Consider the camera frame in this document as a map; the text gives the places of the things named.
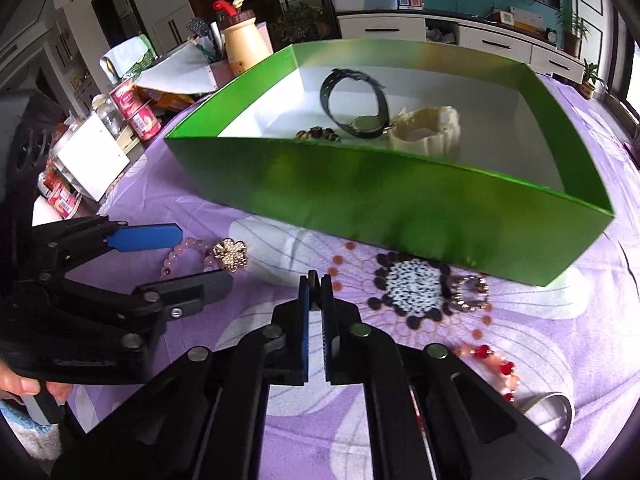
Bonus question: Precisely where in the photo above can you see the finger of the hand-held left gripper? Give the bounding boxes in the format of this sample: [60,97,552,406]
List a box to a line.
[30,215,184,283]
[12,268,235,333]

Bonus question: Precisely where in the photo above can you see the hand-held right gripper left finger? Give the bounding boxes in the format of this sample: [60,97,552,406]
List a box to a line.
[50,270,321,480]

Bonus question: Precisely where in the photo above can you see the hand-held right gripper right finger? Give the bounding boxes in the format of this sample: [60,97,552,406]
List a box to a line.
[321,275,582,480]

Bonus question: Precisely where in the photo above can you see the pink bead bracelet gold flower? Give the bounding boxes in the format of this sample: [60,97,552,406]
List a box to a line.
[159,237,249,282]

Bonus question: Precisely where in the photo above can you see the green cardboard box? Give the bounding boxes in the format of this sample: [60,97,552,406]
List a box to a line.
[164,37,616,289]

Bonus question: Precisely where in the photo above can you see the small beaded ring bracelet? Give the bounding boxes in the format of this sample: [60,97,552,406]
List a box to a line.
[452,275,492,314]

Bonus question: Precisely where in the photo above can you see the red and pink bead bracelet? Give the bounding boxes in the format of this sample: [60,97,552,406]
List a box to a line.
[454,342,522,406]

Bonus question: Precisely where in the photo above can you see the silver bangle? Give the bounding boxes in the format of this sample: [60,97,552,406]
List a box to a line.
[520,391,575,445]

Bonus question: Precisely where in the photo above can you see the person's left hand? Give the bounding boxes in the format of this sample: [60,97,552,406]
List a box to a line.
[0,357,73,404]

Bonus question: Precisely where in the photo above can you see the light fuzzy cloth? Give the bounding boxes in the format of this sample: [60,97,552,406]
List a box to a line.
[0,400,62,461]

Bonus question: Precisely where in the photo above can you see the white box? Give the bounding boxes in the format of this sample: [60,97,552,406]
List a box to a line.
[54,125,132,202]

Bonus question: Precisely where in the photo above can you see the red snack packets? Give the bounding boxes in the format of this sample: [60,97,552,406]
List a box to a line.
[39,167,83,220]

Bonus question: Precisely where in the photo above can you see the red tin can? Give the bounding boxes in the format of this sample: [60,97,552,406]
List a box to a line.
[129,102,163,141]
[109,79,138,117]

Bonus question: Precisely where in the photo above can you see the glass jar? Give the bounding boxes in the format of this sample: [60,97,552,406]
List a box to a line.
[92,96,126,138]

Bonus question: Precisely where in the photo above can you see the orange box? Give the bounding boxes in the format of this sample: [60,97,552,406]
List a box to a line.
[136,86,197,112]

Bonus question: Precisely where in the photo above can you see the black perforated panel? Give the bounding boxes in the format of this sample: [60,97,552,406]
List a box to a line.
[0,92,57,233]

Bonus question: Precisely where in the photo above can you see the white paper sheet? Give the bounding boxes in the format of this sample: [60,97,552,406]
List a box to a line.
[132,42,217,96]

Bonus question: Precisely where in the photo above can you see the green and white packet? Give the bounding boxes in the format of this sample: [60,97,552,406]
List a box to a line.
[99,34,160,83]

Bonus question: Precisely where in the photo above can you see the white cabinet door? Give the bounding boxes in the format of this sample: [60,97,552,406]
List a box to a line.
[151,6,195,56]

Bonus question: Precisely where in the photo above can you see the cream bottle brown cap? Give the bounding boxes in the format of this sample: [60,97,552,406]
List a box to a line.
[212,0,275,78]

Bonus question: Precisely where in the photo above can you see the black wrist watch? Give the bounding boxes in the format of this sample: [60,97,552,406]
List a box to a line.
[320,67,394,139]

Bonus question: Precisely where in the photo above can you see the leafy plant in glass tank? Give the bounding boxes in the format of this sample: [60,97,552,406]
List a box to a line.
[270,2,337,45]

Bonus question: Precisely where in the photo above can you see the white tv cabinet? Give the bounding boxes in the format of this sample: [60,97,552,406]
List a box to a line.
[337,11,587,83]

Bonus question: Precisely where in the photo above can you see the small potted plant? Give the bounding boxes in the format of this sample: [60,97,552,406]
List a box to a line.
[576,60,607,100]

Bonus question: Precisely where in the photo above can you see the yellow card box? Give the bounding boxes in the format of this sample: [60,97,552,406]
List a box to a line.
[509,6,546,30]

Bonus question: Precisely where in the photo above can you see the tall potted plant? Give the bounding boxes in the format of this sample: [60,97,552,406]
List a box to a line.
[556,7,592,58]

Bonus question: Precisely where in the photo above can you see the brown bead bracelet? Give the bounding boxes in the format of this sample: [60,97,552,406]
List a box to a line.
[295,127,342,144]

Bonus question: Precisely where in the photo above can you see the cream carved bracelet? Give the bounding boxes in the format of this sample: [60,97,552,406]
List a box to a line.
[387,105,463,162]

